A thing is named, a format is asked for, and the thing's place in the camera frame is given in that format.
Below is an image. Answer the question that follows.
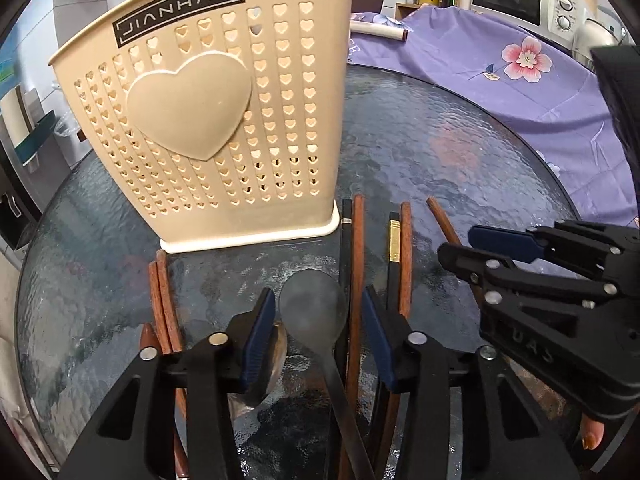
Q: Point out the wall poster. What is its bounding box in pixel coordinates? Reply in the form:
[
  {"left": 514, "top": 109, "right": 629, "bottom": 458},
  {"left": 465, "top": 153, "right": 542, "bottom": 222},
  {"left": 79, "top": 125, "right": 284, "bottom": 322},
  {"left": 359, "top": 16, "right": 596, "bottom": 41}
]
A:
[{"left": 0, "top": 42, "right": 22, "bottom": 98}]

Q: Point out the black chopstick with gold band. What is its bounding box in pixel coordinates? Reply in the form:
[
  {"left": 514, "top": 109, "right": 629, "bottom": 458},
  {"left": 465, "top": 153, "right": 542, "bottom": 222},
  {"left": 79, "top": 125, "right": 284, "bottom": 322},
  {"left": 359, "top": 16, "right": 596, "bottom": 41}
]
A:
[{"left": 367, "top": 212, "right": 402, "bottom": 480}]

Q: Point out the white paper roll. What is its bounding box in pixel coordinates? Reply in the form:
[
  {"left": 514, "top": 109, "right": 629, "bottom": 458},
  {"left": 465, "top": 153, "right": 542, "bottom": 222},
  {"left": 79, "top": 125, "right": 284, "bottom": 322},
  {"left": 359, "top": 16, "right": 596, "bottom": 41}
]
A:
[{"left": 348, "top": 20, "right": 408, "bottom": 44}]

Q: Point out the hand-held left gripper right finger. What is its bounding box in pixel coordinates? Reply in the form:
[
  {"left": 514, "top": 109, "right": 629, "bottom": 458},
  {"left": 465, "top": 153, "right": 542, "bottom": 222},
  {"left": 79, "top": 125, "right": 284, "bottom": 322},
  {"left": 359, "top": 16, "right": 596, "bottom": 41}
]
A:
[{"left": 361, "top": 286, "right": 581, "bottom": 480}]

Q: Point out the black chopstick with silver band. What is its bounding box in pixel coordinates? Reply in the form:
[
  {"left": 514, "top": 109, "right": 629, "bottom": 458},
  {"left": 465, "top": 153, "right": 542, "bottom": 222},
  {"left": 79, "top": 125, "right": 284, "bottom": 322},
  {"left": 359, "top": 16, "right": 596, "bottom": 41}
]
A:
[{"left": 334, "top": 199, "right": 354, "bottom": 381}]

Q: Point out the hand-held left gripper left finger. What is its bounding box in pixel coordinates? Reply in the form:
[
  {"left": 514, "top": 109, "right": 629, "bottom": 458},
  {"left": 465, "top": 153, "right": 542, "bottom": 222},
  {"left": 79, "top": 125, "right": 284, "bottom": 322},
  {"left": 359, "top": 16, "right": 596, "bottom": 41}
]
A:
[{"left": 59, "top": 287, "right": 278, "bottom": 480}]

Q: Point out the silver kettle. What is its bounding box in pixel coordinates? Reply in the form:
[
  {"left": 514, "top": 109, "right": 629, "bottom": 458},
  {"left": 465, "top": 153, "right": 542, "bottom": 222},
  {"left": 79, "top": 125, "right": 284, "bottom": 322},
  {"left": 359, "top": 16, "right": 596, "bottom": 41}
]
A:
[{"left": 572, "top": 17, "right": 622, "bottom": 68}]

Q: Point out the person's right hand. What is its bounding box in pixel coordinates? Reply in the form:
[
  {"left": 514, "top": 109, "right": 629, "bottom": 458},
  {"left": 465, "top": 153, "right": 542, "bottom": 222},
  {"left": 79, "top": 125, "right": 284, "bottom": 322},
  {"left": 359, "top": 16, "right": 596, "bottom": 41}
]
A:
[{"left": 577, "top": 412, "right": 608, "bottom": 453}]

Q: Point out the beige heart-patterned utensil holder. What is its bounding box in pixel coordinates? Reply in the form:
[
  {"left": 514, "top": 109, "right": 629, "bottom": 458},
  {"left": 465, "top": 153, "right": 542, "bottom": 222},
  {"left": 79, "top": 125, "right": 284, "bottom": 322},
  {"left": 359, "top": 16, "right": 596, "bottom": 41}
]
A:
[{"left": 48, "top": 0, "right": 358, "bottom": 254}]

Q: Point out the shiny metal spoon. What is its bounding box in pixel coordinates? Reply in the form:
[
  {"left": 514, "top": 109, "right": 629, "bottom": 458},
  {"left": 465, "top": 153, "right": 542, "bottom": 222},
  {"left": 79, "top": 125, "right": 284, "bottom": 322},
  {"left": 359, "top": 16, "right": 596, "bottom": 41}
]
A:
[{"left": 230, "top": 324, "right": 289, "bottom": 416}]

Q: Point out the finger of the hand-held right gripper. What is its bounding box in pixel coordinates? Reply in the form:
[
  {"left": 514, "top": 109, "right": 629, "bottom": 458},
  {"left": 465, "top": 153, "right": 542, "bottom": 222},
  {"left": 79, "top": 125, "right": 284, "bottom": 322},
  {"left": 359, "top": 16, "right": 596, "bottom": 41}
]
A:
[
  {"left": 469, "top": 219, "right": 640, "bottom": 282},
  {"left": 437, "top": 241, "right": 622, "bottom": 312}
]

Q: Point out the dark grey metal spoon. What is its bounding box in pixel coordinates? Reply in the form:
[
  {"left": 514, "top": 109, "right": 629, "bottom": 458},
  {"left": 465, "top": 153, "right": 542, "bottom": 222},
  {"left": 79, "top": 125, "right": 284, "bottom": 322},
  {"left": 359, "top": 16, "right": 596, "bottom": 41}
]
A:
[{"left": 278, "top": 269, "right": 376, "bottom": 480}]

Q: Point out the purple floral cloth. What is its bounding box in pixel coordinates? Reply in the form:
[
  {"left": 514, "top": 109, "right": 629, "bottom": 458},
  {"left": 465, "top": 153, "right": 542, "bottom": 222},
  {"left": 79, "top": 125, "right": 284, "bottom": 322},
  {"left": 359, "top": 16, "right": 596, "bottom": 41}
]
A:
[{"left": 350, "top": 2, "right": 640, "bottom": 228}]

